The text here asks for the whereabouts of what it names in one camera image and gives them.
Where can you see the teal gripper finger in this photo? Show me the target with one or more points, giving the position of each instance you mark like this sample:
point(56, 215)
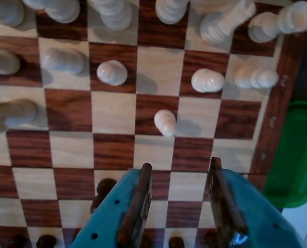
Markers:
point(251, 219)
point(112, 219)

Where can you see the white pawn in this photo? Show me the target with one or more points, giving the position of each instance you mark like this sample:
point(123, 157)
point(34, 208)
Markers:
point(164, 122)
point(256, 77)
point(112, 73)
point(64, 61)
point(207, 80)
point(3, 62)

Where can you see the green plastic lid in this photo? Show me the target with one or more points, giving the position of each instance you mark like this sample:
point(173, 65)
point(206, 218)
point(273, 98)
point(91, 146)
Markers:
point(292, 155)

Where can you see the white bishop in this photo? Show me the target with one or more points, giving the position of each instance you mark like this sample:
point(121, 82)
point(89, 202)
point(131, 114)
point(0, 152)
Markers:
point(171, 11)
point(3, 11)

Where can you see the white king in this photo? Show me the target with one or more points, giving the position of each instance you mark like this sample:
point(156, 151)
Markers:
point(57, 9)

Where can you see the wooden folding chessboard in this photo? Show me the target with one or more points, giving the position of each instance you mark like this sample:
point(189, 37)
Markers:
point(112, 149)

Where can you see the white knight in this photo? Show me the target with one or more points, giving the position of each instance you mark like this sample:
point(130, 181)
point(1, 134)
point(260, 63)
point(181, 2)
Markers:
point(223, 25)
point(14, 116)

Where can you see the white queen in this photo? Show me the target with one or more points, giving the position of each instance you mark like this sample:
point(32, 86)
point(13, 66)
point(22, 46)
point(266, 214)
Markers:
point(114, 14)

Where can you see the dark brown pawn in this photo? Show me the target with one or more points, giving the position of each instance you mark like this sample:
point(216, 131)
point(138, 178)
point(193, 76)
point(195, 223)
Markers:
point(46, 241)
point(16, 242)
point(104, 188)
point(176, 243)

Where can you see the white rook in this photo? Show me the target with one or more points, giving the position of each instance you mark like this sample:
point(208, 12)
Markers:
point(282, 23)

